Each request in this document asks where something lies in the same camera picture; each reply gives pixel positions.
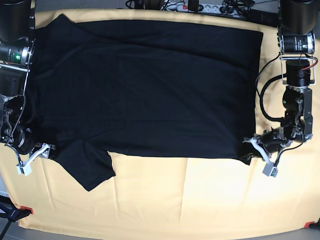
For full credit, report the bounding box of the yellow table cloth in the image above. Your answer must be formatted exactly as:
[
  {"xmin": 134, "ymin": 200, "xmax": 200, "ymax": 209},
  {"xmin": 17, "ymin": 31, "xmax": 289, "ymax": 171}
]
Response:
[{"xmin": 0, "ymin": 9, "xmax": 320, "ymax": 240}]

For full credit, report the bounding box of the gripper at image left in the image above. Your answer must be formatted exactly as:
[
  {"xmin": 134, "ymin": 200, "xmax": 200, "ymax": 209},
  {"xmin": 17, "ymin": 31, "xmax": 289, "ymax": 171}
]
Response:
[{"xmin": 17, "ymin": 143, "xmax": 59, "ymax": 167}]

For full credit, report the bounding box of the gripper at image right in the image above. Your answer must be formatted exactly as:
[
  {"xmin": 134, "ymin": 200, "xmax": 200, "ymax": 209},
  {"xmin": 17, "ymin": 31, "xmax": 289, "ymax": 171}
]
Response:
[{"xmin": 238, "ymin": 127, "xmax": 292, "ymax": 166}]

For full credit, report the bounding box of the right red-tipped table clamp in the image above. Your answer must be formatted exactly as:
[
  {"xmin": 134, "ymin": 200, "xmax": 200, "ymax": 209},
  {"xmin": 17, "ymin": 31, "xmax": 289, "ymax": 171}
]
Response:
[{"xmin": 304, "ymin": 219, "xmax": 320, "ymax": 230}]

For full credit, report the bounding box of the black box on table edge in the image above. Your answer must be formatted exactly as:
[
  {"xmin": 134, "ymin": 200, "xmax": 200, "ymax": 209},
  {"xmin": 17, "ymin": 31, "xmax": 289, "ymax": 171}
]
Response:
[{"xmin": 246, "ymin": 9, "xmax": 280, "ymax": 28}]

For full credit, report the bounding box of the red-tipped table clamp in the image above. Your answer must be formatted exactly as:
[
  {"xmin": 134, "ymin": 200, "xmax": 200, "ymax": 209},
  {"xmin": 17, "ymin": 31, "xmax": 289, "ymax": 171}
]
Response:
[
  {"xmin": 304, "ymin": 219, "xmax": 320, "ymax": 230},
  {"xmin": 0, "ymin": 204, "xmax": 34, "ymax": 223}
]

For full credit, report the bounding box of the tangle of black cables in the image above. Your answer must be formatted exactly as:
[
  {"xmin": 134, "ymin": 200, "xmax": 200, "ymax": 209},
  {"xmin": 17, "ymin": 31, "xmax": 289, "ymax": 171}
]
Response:
[{"xmin": 219, "ymin": 0, "xmax": 256, "ymax": 16}]

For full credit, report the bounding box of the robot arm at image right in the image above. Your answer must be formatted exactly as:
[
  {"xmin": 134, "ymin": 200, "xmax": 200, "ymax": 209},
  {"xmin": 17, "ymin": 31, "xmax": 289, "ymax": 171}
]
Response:
[{"xmin": 241, "ymin": 0, "xmax": 320, "ymax": 164}]

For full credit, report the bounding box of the left red-tipped table clamp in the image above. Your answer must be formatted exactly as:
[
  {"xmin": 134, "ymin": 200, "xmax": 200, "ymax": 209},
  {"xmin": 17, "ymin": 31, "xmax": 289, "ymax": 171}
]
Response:
[{"xmin": 0, "ymin": 204, "xmax": 34, "ymax": 223}]

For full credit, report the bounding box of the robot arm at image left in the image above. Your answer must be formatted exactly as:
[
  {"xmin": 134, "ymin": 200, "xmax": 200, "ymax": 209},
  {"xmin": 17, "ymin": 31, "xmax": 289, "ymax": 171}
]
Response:
[{"xmin": 0, "ymin": 0, "xmax": 56, "ymax": 176}]

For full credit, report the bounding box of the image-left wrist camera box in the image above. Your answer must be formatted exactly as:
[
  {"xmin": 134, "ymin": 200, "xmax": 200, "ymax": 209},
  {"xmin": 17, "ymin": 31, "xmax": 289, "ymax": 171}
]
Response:
[{"xmin": 16, "ymin": 164, "xmax": 32, "ymax": 176}]

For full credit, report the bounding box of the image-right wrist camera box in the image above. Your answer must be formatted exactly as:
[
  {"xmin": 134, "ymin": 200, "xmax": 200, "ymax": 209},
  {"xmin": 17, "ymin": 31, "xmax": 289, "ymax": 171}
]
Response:
[{"xmin": 262, "ymin": 162, "xmax": 278, "ymax": 178}]

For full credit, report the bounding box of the white power strip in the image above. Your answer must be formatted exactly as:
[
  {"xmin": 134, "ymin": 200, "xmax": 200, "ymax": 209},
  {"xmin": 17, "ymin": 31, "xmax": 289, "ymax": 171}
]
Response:
[{"xmin": 166, "ymin": 1, "xmax": 238, "ymax": 16}]

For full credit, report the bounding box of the black T-shirt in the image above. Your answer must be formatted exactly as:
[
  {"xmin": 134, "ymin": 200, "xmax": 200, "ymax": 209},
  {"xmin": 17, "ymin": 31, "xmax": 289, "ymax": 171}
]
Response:
[{"xmin": 26, "ymin": 15, "xmax": 263, "ymax": 191}]

